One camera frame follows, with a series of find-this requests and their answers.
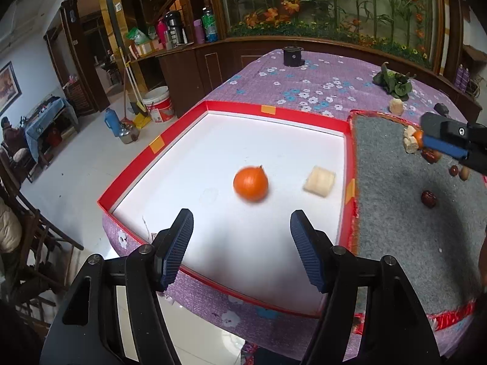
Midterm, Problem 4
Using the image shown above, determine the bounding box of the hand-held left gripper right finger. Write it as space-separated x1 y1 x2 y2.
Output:
290 210 444 365

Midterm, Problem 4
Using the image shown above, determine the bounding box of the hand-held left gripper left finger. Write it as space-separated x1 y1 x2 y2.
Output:
40 208 194 365

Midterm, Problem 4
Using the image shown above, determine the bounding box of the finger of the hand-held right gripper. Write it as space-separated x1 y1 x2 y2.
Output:
420 112 487 149
422 136 487 177

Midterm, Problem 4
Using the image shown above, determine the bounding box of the red box with white inside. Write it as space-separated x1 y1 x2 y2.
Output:
97 101 358 319

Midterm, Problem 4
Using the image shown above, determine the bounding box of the orange tangerine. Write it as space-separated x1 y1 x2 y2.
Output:
233 165 269 203

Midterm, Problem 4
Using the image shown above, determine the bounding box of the grey felt tray red rim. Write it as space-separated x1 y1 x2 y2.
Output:
348 109 487 335

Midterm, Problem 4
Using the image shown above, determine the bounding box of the green leafy vegetable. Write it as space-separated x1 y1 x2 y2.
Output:
372 63 416 101

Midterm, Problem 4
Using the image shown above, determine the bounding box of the brown cardboard piece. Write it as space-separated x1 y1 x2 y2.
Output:
462 43 487 63

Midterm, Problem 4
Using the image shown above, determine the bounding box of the metal kettle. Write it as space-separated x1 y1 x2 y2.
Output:
117 120 139 145

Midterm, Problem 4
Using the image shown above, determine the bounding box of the wooden chair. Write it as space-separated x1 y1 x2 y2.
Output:
0 152 84 312

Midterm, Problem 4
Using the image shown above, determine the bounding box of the blue thermos flask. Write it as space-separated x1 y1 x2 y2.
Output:
104 107 121 137

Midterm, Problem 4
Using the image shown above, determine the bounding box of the white plastic bucket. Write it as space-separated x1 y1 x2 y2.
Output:
142 86 176 123

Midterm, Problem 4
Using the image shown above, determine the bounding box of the broom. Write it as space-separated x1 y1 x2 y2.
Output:
120 47 149 116

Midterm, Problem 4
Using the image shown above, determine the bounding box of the purple floral tablecloth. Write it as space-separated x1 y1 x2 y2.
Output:
102 49 487 365

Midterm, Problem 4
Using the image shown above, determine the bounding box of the artificial flower display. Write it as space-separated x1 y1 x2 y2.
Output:
219 0 444 65

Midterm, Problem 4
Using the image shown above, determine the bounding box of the black cylindrical holder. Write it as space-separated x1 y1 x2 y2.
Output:
282 46 305 67

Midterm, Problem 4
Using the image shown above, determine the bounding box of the white padded jacket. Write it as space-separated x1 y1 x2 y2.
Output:
0 198 23 253

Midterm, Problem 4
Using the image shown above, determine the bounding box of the table with blue cloth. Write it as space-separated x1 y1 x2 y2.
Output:
25 97 79 160

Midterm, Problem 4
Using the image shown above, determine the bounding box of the red and white carton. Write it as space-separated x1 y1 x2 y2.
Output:
129 39 164 58

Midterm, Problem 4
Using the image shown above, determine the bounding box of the green bag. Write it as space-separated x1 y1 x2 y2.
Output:
126 27 151 45

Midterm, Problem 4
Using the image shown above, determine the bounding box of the black thermos jug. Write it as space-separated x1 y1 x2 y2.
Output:
164 11 189 46

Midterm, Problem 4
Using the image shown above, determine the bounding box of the green plastic bottle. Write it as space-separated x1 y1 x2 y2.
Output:
201 5 218 42

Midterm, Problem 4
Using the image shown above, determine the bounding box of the framed picture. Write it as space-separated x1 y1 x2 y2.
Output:
0 61 23 116

